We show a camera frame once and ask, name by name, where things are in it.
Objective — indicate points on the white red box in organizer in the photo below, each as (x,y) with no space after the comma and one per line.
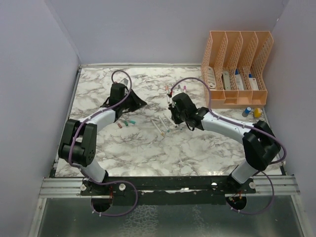
(253,82)

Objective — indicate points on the yellow small bottle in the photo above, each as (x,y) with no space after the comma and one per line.
(257,112)

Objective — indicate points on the aluminium frame rail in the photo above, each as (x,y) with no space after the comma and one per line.
(70,187)

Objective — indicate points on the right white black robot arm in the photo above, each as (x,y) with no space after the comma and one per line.
(259,143)

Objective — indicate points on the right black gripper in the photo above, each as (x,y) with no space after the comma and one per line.
(173,108)

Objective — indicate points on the orange plastic file organizer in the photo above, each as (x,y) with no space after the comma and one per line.
(232,67)

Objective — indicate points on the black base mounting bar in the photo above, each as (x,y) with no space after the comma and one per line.
(167,184)

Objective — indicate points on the blue small bottle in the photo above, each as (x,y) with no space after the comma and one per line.
(246,112)

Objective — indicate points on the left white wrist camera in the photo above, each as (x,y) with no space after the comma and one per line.
(124,81)

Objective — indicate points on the white booklet in organizer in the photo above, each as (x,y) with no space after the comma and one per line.
(211,79)

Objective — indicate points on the white blue box in organizer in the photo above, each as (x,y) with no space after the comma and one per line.
(239,81)

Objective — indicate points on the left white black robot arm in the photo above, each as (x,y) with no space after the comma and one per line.
(78,142)

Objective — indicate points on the brown cap marker pen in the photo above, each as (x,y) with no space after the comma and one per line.
(157,128)

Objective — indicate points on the green cap marker pen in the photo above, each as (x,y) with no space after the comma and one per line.
(164,124)

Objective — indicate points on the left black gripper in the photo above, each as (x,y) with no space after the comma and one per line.
(138,102)

